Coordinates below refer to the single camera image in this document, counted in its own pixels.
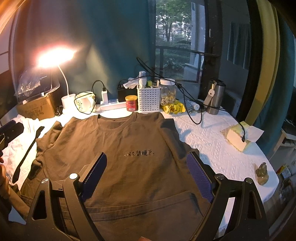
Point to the dark brown t-shirt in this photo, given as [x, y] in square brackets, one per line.
[146, 189]

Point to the plastic bag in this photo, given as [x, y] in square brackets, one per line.
[28, 81]

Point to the steel thermos flask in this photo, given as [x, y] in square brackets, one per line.
[214, 97]

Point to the yellow curtain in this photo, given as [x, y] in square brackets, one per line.
[270, 58]

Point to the white cartoon mug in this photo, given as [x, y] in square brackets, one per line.
[85, 102]

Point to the small green figurine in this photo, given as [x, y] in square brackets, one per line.
[262, 174]

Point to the red tin can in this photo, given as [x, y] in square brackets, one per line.
[131, 102]

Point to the black power adapter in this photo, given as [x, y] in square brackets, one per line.
[122, 92]

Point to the clear snack jar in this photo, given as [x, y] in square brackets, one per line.
[168, 91]

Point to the cardboard box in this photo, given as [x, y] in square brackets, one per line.
[42, 107]

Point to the white perforated basket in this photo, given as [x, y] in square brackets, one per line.
[148, 99]

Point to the teal curtain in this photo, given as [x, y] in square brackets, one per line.
[108, 36]

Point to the left hand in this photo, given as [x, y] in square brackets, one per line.
[5, 190]

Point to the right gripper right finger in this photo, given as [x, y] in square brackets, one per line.
[247, 220]

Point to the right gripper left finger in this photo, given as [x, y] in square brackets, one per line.
[46, 221]

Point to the white charger plug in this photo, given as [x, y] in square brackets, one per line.
[104, 95]

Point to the white knitted table cover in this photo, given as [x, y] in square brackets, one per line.
[205, 139]

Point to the yellow snack packet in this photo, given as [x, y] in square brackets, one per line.
[174, 108]

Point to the tissue pack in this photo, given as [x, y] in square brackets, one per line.
[242, 135]

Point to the white power strip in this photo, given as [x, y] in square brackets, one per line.
[112, 104]

